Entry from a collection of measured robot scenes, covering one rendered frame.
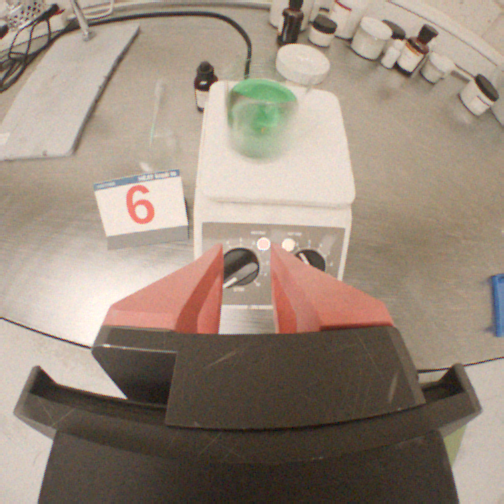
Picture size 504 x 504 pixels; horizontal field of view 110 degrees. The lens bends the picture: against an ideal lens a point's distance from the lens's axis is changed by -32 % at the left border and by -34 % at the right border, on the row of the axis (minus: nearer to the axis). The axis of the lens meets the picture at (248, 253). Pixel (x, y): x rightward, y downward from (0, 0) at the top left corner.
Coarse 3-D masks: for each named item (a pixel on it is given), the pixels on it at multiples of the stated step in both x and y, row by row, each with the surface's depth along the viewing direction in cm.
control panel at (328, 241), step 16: (208, 224) 20; (224, 224) 20; (240, 224) 20; (256, 224) 20; (272, 224) 20; (288, 224) 20; (208, 240) 20; (224, 240) 20; (240, 240) 20; (256, 240) 21; (272, 240) 21; (304, 240) 21; (320, 240) 21; (336, 240) 21; (256, 256) 21; (336, 256) 21; (336, 272) 22; (224, 288) 22; (240, 288) 22; (256, 288) 22; (224, 304) 22; (240, 304) 22; (256, 304) 22; (272, 304) 23
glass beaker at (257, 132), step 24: (240, 48) 12; (264, 48) 13; (240, 72) 14; (264, 72) 15; (288, 72) 14; (312, 72) 13; (240, 96) 12; (240, 120) 14; (264, 120) 13; (288, 120) 14; (240, 144) 16; (264, 144) 16; (288, 144) 18
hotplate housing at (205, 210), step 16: (208, 208) 20; (224, 208) 20; (240, 208) 20; (256, 208) 20; (272, 208) 20; (288, 208) 20; (304, 208) 20; (320, 208) 20; (336, 208) 20; (304, 224) 20; (320, 224) 20; (336, 224) 21
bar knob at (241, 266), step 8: (240, 248) 21; (224, 256) 21; (232, 256) 20; (240, 256) 21; (248, 256) 21; (224, 264) 21; (232, 264) 21; (240, 264) 20; (248, 264) 19; (256, 264) 19; (224, 272) 21; (232, 272) 20; (240, 272) 19; (248, 272) 20; (256, 272) 21; (224, 280) 20; (232, 280) 20; (240, 280) 20; (248, 280) 21
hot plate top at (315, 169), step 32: (320, 96) 21; (320, 128) 20; (224, 160) 19; (288, 160) 19; (320, 160) 19; (224, 192) 18; (256, 192) 18; (288, 192) 18; (320, 192) 19; (352, 192) 19
